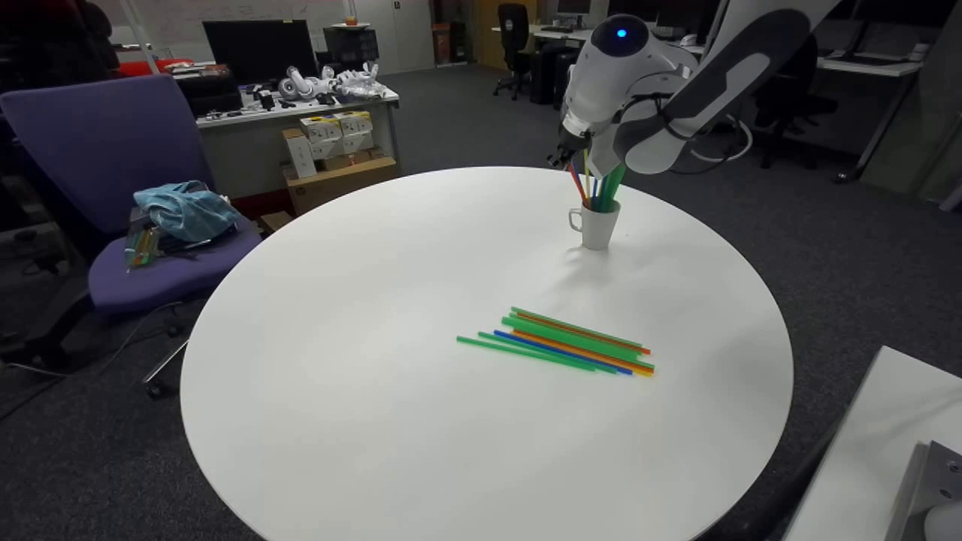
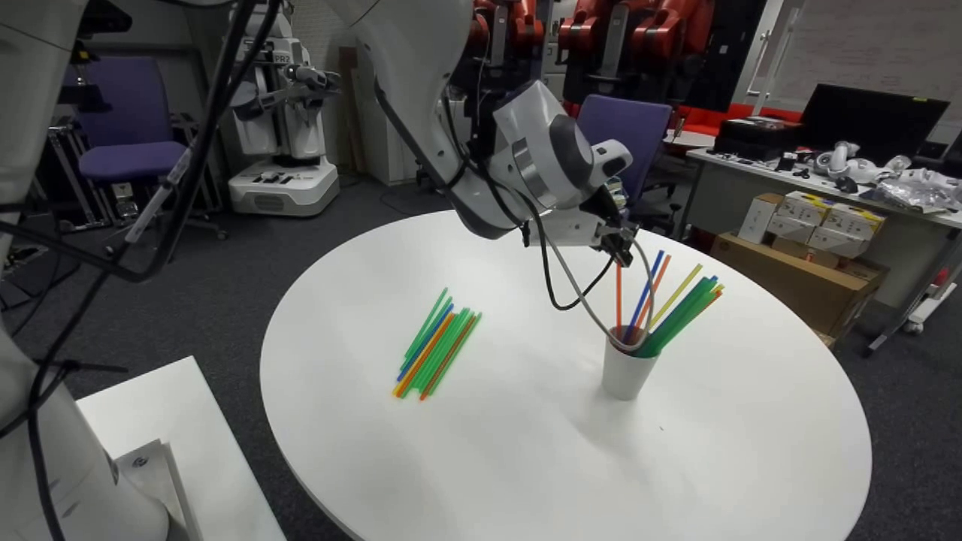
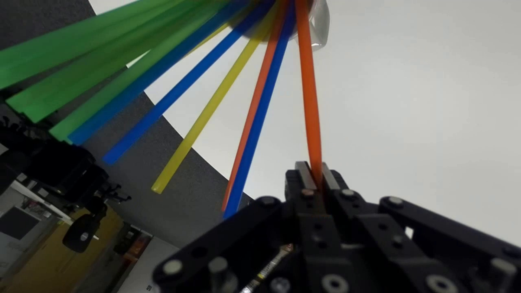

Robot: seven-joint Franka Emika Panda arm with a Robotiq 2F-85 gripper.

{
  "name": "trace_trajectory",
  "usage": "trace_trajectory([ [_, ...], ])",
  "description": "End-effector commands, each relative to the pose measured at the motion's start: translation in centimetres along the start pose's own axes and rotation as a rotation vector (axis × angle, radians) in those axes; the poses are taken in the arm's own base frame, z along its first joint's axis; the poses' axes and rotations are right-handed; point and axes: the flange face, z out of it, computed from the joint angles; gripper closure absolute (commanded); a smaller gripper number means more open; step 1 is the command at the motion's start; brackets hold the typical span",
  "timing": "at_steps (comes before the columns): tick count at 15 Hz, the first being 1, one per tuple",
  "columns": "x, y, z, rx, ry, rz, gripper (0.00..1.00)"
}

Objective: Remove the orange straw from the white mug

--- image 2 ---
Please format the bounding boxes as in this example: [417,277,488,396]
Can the yellow straw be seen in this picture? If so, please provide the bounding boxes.
[646,262,706,327]

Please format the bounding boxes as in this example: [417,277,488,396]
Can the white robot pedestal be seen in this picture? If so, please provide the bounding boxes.
[226,13,343,220]

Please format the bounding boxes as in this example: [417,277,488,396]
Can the white stand leg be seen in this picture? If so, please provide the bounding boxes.
[862,268,962,358]

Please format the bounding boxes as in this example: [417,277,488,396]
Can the blue straw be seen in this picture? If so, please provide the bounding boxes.
[624,246,668,339]
[394,298,460,383]

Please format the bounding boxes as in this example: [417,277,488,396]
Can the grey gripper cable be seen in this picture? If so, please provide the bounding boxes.
[543,238,617,339]

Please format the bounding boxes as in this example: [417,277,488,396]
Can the black box on desk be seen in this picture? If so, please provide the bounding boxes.
[713,115,806,159]

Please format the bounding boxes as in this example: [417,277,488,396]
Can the brownish orange straw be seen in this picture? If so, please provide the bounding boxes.
[417,313,488,404]

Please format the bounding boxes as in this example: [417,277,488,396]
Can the white packing boxes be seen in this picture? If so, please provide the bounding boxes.
[735,188,891,263]

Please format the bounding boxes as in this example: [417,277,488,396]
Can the white robot mounting table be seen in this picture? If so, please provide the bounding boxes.
[76,355,287,541]

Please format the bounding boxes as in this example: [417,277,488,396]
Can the purple office chair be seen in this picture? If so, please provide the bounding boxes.
[576,90,677,234]
[66,53,194,225]

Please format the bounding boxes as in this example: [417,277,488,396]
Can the yellow-orange straw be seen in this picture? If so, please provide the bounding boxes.
[388,309,462,402]

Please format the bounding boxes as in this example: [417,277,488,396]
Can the white office desk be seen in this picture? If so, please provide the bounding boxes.
[684,147,962,315]

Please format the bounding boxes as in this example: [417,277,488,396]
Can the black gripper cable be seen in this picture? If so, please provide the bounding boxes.
[517,188,646,315]

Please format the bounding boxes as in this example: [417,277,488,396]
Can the red and black robots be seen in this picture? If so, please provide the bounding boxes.
[467,0,720,115]

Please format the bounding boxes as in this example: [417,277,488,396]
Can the black monitor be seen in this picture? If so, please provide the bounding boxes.
[798,80,953,164]

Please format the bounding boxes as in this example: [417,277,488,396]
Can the green straw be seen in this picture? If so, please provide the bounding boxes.
[634,274,718,352]
[403,305,474,396]
[411,309,480,399]
[642,284,728,361]
[396,284,451,373]
[640,279,724,358]

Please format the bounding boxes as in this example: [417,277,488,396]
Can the clear plastic bags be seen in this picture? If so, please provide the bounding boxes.
[813,139,962,215]

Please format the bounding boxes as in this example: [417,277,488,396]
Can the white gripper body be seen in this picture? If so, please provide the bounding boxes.
[527,194,630,255]

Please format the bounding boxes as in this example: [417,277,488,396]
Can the white mug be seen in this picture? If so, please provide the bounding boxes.
[597,325,658,402]

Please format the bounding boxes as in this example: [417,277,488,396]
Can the cardboard box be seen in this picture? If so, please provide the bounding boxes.
[709,231,891,339]

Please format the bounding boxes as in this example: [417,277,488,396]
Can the red-orange straw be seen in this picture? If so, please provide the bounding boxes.
[634,252,674,339]

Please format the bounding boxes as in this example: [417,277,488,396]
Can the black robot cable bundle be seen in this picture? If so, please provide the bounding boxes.
[0,0,287,541]

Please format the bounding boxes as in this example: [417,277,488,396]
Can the red object on desk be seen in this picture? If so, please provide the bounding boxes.
[677,100,806,128]

